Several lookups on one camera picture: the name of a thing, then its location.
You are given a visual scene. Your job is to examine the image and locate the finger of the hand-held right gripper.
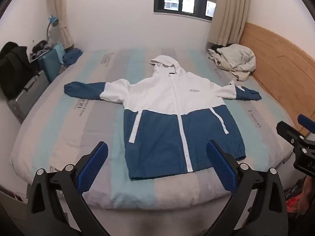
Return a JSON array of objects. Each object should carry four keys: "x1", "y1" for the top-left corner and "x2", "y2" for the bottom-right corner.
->
[
  {"x1": 297, "y1": 114, "x2": 315, "y2": 135},
  {"x1": 276, "y1": 122, "x2": 307, "y2": 151}
]

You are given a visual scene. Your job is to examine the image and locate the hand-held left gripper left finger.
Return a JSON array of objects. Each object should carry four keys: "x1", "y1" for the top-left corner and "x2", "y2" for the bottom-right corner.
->
[{"x1": 26, "y1": 141, "x2": 116, "y2": 236}]

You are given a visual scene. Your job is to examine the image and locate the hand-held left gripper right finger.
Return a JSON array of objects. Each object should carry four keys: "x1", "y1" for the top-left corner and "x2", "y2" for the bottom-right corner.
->
[{"x1": 205, "y1": 140, "x2": 288, "y2": 236}]

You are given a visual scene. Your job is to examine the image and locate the blue and white hooded jacket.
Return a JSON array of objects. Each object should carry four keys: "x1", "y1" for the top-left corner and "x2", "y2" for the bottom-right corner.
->
[{"x1": 64, "y1": 55, "x2": 262, "y2": 180}]

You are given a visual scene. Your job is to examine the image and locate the beige crumpled clothes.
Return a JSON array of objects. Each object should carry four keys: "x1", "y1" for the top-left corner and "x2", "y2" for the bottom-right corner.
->
[{"x1": 207, "y1": 44, "x2": 257, "y2": 82}]

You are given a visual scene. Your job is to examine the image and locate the dark blue clothes pile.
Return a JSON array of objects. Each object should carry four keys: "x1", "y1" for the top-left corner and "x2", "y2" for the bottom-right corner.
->
[{"x1": 63, "y1": 48, "x2": 83, "y2": 65}]

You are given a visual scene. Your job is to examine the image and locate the colourful floor item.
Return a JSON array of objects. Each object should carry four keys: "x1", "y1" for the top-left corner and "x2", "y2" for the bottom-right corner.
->
[{"x1": 285, "y1": 182, "x2": 309, "y2": 213}]

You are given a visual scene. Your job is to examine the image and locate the bed with striped sheet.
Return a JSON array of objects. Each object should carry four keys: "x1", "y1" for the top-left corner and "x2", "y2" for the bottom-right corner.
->
[{"x1": 9, "y1": 47, "x2": 298, "y2": 210}]

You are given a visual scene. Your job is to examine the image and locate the wooden headboard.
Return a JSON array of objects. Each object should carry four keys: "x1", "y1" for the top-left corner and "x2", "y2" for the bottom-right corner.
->
[{"x1": 237, "y1": 22, "x2": 315, "y2": 138}]

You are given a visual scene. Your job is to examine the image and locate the grey hard suitcase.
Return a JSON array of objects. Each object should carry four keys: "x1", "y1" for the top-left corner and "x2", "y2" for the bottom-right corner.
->
[{"x1": 8, "y1": 70, "x2": 50, "y2": 123}]

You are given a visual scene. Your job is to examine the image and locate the teal hard suitcase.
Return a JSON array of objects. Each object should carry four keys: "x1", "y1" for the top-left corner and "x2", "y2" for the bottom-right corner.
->
[{"x1": 38, "y1": 48, "x2": 66, "y2": 83}]

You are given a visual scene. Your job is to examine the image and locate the light blue cloth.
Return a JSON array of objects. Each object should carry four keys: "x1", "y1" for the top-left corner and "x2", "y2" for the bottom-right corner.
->
[{"x1": 53, "y1": 43, "x2": 66, "y2": 62}]

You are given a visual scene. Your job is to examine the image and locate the black backpack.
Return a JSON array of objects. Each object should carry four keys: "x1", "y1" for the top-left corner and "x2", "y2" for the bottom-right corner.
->
[{"x1": 0, "y1": 42, "x2": 33, "y2": 100}]

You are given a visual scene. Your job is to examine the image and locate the black and white clutter pile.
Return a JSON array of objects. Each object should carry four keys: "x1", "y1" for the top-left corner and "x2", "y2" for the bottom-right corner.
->
[{"x1": 30, "y1": 39, "x2": 53, "y2": 61}]

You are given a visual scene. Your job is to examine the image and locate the beige curtain beside headboard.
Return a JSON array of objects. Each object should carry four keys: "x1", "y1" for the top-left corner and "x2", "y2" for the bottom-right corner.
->
[{"x1": 207, "y1": 0, "x2": 251, "y2": 46}]

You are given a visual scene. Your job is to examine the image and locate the blue desk lamp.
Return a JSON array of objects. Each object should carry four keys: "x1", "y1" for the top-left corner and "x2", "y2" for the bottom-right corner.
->
[{"x1": 45, "y1": 15, "x2": 60, "y2": 42}]

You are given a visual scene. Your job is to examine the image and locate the beige curtain beside lamp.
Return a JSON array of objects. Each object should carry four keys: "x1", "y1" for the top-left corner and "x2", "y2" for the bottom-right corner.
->
[{"x1": 47, "y1": 0, "x2": 74, "y2": 51}]

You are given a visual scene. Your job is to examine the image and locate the dark framed window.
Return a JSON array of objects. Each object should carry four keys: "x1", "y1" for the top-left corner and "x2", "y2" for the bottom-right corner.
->
[{"x1": 153, "y1": 0, "x2": 218, "y2": 22}]

